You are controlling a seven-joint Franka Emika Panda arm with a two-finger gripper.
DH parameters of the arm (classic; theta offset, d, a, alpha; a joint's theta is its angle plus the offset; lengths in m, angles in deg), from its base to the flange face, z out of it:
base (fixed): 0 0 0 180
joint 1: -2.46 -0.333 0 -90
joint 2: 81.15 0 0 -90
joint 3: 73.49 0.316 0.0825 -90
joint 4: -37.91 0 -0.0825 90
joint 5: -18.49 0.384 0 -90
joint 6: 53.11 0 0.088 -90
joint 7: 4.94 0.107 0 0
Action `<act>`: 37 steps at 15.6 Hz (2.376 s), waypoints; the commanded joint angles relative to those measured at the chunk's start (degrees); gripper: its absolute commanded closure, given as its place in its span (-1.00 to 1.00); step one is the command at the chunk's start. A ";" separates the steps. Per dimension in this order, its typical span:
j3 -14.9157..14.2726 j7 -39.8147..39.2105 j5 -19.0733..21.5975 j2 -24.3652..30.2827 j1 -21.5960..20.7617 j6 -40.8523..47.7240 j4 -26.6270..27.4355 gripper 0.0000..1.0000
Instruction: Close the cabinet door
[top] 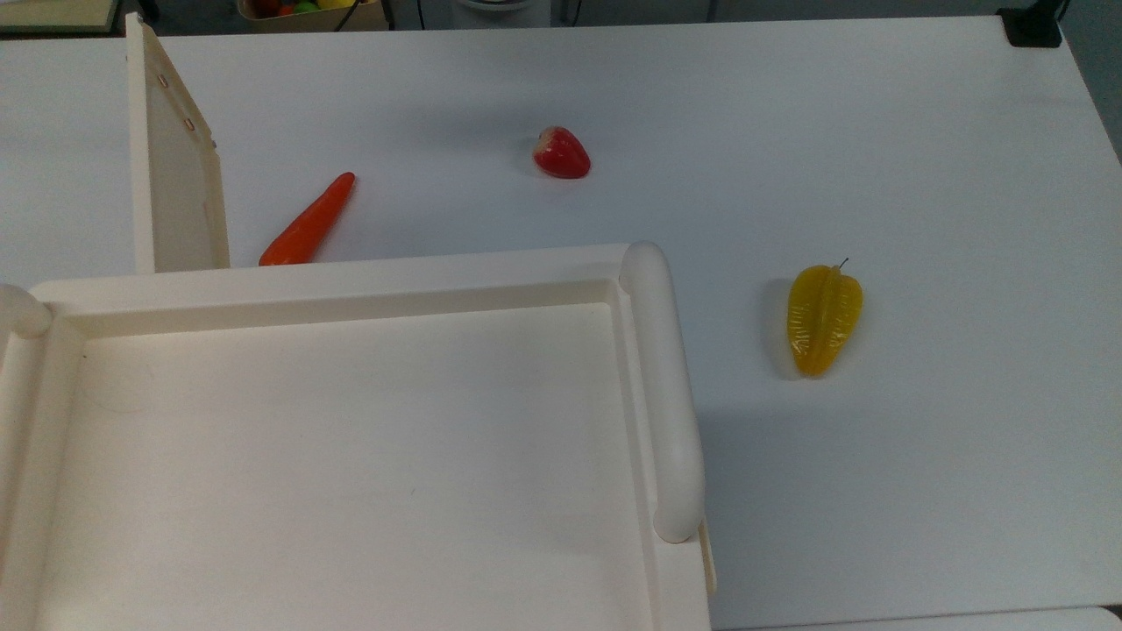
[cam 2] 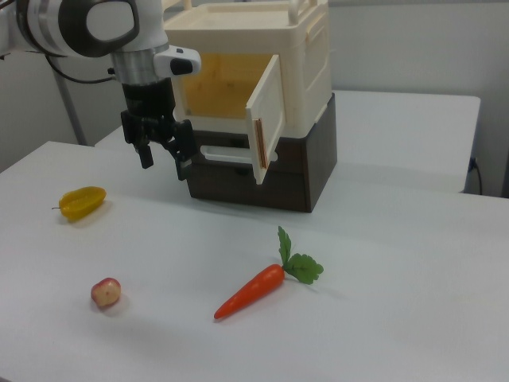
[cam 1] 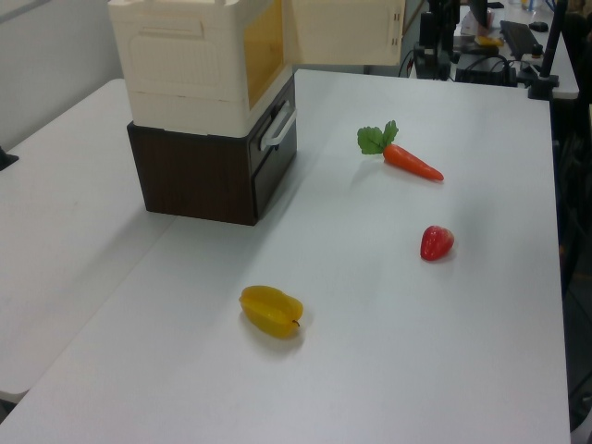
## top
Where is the cardboard box of toy fruit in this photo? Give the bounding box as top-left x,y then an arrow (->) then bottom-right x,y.
237,0 -> 392,34

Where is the black table clamp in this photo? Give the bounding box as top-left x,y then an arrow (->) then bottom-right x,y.
998,0 -> 1069,49

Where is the red toy strawberry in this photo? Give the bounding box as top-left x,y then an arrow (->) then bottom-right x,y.
533,126 -> 592,180

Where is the cream plastic cabinet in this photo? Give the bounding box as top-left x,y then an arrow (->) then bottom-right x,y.
0,243 -> 718,631

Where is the yellow toy starfruit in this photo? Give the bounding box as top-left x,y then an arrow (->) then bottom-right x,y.
786,259 -> 864,379

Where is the rounded cream cabinet handle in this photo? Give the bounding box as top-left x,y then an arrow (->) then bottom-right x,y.
619,243 -> 707,545
0,284 -> 53,340

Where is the cream cabinet door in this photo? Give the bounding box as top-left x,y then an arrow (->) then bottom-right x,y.
125,12 -> 231,274

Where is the orange toy carrot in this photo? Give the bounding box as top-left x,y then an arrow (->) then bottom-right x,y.
259,172 -> 357,267

